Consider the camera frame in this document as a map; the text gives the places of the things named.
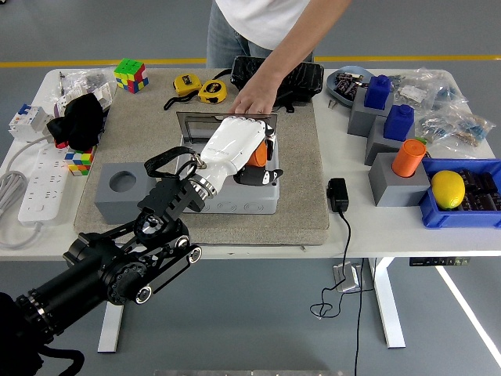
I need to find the white table leg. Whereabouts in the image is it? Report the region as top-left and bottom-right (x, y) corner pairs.
(367, 257), (407, 349)
(96, 259), (133, 353)

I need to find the person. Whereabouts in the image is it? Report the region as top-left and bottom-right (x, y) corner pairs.
(206, 0), (326, 70)

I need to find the orange cylinder battery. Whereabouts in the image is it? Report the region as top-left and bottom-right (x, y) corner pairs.
(391, 138), (427, 178)
(245, 139), (270, 168)

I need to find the blue plastic bin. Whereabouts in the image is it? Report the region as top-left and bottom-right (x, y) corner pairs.
(419, 157), (501, 230)

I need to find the black table control panel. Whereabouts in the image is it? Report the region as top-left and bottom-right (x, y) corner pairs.
(409, 257), (471, 267)

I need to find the yellow tape measure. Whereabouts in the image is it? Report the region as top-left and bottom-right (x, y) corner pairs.
(197, 68), (232, 105)
(163, 74), (204, 110)

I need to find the plastic bag of dark parts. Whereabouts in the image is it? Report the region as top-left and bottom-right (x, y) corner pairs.
(84, 70), (114, 89)

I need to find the white circuit breaker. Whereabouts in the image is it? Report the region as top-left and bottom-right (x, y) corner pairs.
(8, 103), (54, 142)

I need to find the plastic bag with white label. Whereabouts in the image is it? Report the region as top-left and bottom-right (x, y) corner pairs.
(392, 67), (440, 114)

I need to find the yellow lemon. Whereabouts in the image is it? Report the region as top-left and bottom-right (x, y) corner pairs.
(431, 170), (467, 210)

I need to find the white power strip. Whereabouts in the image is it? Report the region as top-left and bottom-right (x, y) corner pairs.
(17, 145), (70, 229)

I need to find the light blue dish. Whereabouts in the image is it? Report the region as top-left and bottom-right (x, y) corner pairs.
(326, 65), (377, 109)

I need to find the silver metal bracket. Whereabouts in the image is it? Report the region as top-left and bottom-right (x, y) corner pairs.
(332, 263), (361, 294)

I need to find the black cloth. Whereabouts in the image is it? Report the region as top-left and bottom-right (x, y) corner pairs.
(46, 92), (109, 151)

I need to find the black adapter cord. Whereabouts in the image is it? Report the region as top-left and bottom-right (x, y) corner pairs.
(309, 210), (376, 376)

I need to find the person's left hand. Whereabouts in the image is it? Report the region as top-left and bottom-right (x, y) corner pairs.
(229, 78), (279, 117)

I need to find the black glossy case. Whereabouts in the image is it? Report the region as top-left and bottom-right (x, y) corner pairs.
(229, 56), (324, 114)

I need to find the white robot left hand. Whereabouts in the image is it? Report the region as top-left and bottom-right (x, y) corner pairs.
(198, 116), (284, 189)

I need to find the grey holder block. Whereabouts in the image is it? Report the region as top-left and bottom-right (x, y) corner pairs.
(363, 115), (416, 166)
(347, 90), (395, 138)
(94, 162), (158, 226)
(367, 151), (431, 208)

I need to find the grey electrical box with lid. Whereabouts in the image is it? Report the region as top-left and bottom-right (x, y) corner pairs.
(175, 110), (282, 215)

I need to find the blue battery block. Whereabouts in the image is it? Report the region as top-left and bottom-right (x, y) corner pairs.
(363, 74), (394, 110)
(382, 103), (415, 142)

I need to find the small colourful puzzle cube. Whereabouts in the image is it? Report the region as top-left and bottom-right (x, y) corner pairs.
(64, 146), (96, 177)

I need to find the plastic bag of blue parts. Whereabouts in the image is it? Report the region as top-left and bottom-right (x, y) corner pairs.
(430, 84), (470, 115)
(414, 111), (457, 144)

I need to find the black power adapter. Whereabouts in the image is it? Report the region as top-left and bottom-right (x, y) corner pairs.
(326, 177), (350, 214)

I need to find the large colourful puzzle cube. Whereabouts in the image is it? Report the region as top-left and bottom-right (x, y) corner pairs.
(114, 58), (150, 95)

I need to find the plastic bag of white parts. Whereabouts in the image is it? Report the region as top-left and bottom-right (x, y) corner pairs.
(52, 80), (117, 118)

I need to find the grey-brown mat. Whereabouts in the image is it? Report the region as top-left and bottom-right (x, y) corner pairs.
(73, 68), (330, 247)

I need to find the plastic bag of brown parts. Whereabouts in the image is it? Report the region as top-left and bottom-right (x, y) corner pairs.
(449, 113), (496, 149)

